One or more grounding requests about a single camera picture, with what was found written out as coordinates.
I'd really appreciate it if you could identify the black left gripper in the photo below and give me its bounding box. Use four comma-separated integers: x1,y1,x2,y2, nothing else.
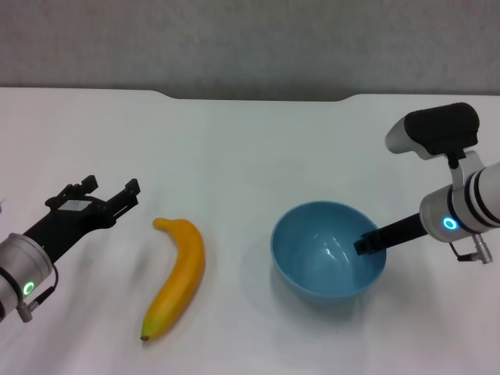
23,175,141,264

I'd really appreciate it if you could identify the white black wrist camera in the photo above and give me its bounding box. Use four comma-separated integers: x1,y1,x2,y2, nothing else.
385,102,481,161

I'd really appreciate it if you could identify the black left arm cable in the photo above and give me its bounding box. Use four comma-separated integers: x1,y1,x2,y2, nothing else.
16,265,59,323

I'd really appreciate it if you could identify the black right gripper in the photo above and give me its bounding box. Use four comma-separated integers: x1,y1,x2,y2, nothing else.
353,213,427,257

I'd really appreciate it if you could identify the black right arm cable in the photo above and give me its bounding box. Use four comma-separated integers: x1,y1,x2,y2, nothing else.
448,233,491,266

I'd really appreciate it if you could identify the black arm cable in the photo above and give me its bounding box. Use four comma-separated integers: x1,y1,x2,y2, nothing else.
448,233,491,266
16,265,59,323

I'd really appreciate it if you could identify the yellow banana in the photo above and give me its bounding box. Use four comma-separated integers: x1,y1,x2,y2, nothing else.
140,217,207,342

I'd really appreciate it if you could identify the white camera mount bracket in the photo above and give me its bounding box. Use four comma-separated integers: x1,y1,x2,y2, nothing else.
447,149,486,189

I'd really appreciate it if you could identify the blue bowl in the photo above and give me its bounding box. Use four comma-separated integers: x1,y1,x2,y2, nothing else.
271,200,388,302

